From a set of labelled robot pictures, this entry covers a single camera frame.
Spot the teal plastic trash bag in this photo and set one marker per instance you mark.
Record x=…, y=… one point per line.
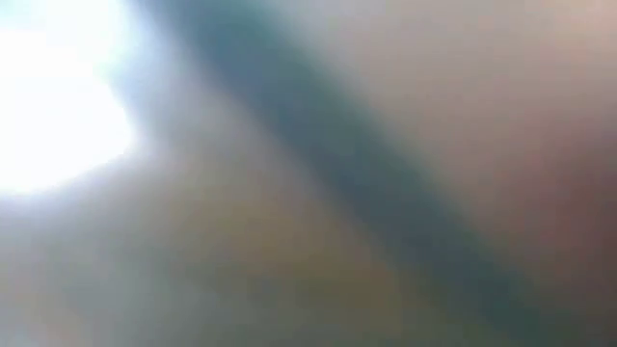
x=337, y=159

